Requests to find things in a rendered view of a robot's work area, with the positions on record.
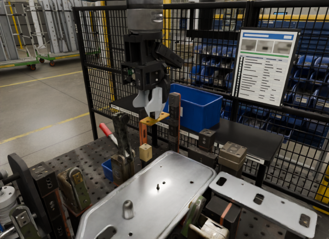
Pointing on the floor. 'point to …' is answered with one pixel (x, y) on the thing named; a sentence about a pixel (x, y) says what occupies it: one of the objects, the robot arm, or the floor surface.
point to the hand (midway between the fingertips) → (154, 112)
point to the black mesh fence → (250, 6)
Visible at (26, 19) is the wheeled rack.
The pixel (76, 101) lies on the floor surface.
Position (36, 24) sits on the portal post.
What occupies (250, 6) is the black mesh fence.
